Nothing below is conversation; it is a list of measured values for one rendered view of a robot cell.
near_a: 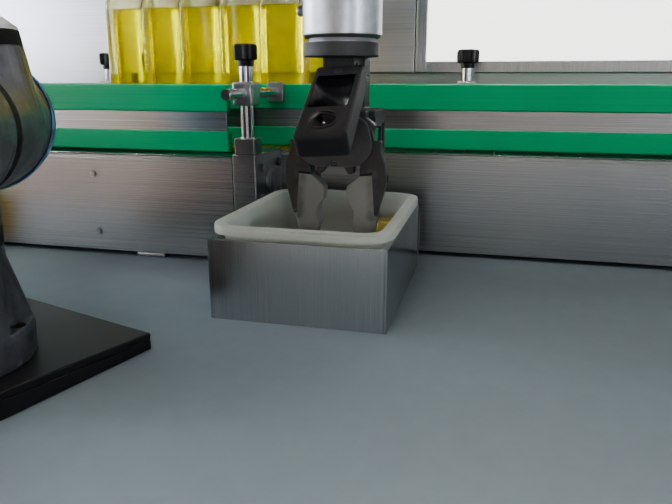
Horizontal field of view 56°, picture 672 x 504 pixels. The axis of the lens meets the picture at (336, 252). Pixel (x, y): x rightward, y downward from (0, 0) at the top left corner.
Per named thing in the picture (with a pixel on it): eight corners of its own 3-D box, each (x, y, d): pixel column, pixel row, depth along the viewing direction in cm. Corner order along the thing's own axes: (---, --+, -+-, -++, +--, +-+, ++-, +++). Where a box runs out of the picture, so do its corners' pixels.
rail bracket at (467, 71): (479, 145, 94) (484, 50, 91) (477, 150, 88) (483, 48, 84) (451, 144, 95) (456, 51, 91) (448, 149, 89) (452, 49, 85)
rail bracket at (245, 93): (289, 145, 85) (287, 48, 82) (241, 160, 70) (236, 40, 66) (268, 145, 86) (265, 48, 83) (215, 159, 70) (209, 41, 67)
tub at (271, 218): (418, 262, 78) (421, 192, 75) (387, 330, 57) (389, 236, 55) (283, 253, 82) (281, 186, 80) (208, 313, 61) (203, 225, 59)
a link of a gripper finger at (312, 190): (331, 250, 69) (344, 167, 67) (316, 265, 64) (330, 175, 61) (303, 244, 70) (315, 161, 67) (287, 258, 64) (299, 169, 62)
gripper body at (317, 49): (387, 164, 67) (390, 45, 64) (372, 176, 59) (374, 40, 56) (317, 162, 69) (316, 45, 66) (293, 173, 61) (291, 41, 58)
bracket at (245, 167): (286, 199, 85) (285, 147, 84) (261, 213, 77) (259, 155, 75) (261, 198, 86) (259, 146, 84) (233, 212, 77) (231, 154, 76)
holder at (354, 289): (421, 255, 83) (424, 195, 81) (385, 334, 57) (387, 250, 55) (296, 246, 87) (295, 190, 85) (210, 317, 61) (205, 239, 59)
